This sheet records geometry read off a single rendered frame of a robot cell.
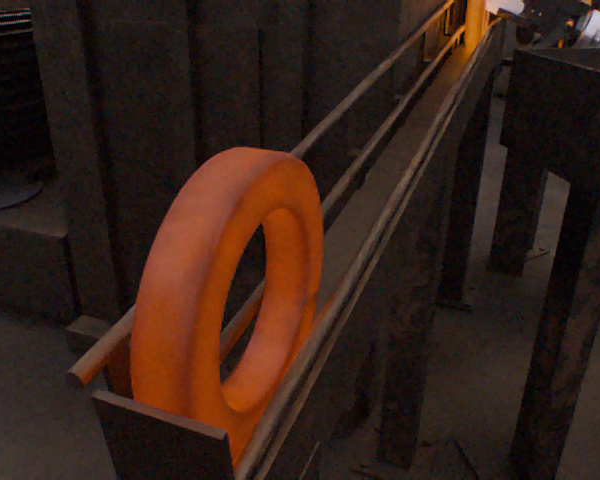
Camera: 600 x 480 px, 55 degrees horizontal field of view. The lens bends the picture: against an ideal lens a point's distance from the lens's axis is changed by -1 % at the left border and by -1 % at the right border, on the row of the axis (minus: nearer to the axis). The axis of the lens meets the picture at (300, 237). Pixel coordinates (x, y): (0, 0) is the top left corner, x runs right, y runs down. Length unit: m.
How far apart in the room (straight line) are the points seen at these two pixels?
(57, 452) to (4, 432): 0.13
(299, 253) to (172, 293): 0.14
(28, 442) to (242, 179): 1.03
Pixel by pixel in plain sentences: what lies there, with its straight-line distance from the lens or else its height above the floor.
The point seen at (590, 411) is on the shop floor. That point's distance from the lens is 1.38.
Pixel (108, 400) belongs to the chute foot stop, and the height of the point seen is 0.63.
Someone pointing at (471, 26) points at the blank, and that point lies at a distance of 1.30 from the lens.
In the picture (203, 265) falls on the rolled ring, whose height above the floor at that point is 0.70.
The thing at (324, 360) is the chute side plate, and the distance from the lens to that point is 0.39.
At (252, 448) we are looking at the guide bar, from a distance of 0.33.
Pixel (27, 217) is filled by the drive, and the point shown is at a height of 0.25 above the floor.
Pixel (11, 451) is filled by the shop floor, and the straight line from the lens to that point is 1.26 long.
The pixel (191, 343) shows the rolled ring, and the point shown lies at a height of 0.67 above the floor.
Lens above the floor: 0.83
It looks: 26 degrees down
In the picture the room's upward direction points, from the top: 1 degrees clockwise
